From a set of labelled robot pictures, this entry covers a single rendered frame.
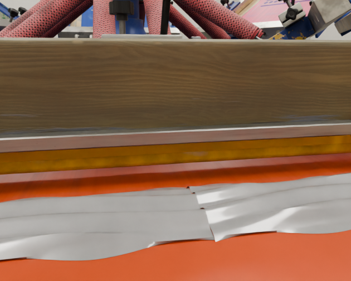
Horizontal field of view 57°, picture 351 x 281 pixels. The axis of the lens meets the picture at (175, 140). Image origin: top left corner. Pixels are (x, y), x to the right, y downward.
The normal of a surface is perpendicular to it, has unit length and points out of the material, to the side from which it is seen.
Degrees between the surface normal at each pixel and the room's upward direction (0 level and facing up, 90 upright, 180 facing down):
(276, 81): 90
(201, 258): 0
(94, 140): 90
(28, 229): 27
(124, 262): 0
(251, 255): 0
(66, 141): 90
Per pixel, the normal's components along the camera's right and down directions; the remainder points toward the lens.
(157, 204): 0.02, -0.70
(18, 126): 0.19, 0.26
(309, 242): 0.00, -0.97
